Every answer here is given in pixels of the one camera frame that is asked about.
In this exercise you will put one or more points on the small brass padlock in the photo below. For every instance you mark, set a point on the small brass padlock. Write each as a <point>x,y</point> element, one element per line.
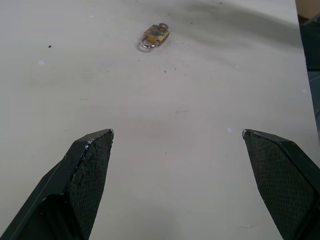
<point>153,36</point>

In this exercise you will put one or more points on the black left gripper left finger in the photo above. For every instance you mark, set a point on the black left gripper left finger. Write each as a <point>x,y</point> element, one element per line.
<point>75,190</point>

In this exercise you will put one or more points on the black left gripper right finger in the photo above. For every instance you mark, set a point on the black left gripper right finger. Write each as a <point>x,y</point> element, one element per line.
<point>285,185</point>

